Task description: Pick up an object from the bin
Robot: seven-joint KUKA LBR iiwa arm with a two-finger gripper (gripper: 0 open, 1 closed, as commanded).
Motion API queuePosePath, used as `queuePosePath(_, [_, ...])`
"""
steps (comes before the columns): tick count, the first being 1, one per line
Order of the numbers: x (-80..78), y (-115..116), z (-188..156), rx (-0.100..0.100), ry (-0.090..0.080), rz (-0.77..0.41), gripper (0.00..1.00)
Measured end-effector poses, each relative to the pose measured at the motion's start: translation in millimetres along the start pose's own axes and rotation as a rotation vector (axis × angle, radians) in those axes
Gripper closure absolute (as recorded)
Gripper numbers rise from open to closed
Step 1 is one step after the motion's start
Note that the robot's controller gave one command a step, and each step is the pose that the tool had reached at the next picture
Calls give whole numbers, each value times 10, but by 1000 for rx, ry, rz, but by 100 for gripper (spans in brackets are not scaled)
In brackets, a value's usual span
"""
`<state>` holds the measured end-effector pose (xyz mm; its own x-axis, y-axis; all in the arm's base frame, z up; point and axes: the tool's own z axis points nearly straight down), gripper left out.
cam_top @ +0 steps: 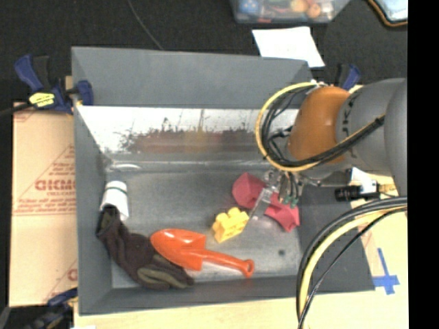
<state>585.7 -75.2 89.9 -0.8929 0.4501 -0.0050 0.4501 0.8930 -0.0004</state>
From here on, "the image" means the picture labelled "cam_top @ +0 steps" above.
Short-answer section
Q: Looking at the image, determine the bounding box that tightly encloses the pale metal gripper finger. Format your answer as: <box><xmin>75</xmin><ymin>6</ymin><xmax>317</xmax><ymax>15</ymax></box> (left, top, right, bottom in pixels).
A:
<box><xmin>249</xmin><ymin>189</ymin><xmax>268</xmax><ymax>221</ymax></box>
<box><xmin>257</xmin><ymin>191</ymin><xmax>276</xmax><ymax>218</ymax></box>

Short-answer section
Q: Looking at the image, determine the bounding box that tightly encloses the pink foam block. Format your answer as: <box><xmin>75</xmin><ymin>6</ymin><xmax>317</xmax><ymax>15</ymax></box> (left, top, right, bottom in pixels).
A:
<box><xmin>231</xmin><ymin>172</ymin><xmax>301</xmax><ymax>233</ymax></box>

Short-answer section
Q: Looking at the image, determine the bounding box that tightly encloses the yellow toy building block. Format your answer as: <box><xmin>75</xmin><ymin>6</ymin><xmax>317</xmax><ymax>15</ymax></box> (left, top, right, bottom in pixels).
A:
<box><xmin>211</xmin><ymin>206</ymin><xmax>250</xmax><ymax>244</ymax></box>

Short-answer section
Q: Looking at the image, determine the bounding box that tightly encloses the grey metal bin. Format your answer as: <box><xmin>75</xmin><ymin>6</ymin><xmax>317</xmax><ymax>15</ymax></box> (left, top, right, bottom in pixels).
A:
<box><xmin>71</xmin><ymin>46</ymin><xmax>375</xmax><ymax>315</ymax></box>

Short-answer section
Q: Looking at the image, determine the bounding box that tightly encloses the orange toy shovel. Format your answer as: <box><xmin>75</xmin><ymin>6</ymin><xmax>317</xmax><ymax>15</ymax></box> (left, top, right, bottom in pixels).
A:
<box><xmin>150</xmin><ymin>228</ymin><xmax>256</xmax><ymax>279</ymax></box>

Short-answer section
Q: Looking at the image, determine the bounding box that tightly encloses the dark brown glove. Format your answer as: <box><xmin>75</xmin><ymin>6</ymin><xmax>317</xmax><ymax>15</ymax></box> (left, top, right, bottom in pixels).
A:
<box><xmin>95</xmin><ymin>205</ymin><xmax>195</xmax><ymax>291</ymax></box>

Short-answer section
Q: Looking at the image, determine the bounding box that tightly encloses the white cup with green stripe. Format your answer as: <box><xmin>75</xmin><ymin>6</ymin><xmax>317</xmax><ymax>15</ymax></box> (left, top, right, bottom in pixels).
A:
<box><xmin>99</xmin><ymin>180</ymin><xmax>131</xmax><ymax>221</ymax></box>

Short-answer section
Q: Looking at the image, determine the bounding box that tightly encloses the brown cardboard board, red print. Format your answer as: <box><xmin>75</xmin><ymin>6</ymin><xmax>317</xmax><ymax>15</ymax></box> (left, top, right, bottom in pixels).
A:
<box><xmin>8</xmin><ymin>101</ymin><xmax>80</xmax><ymax>308</ymax></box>

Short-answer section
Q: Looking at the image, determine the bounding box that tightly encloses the black cylinder on white bracket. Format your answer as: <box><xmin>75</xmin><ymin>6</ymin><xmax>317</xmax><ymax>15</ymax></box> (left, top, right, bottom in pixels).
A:
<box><xmin>334</xmin><ymin>167</ymin><xmax>395</xmax><ymax>202</ymax></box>

